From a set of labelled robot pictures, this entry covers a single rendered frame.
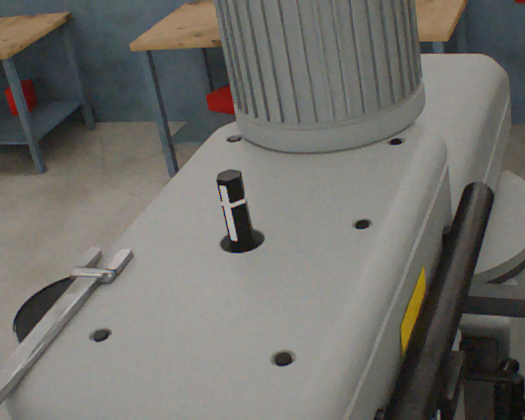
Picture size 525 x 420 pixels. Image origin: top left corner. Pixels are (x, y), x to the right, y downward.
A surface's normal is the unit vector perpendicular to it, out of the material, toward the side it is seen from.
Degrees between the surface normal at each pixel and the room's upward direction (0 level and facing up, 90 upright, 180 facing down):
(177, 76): 90
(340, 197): 0
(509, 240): 0
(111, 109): 90
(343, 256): 0
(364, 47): 90
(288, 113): 90
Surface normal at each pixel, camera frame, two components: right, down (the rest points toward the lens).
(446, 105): -0.17, -0.86
